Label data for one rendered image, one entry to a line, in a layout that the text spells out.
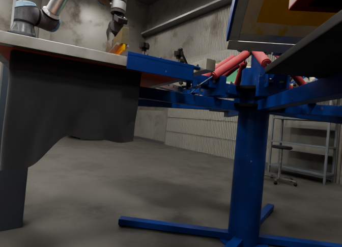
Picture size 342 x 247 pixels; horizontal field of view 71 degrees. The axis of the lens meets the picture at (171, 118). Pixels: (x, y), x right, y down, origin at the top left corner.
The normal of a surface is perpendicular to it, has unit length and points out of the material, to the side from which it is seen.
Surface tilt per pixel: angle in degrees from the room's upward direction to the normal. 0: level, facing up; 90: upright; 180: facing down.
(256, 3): 148
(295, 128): 90
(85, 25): 90
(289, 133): 90
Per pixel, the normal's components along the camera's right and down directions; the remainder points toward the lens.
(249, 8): -0.12, 0.83
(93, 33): 0.63, 0.05
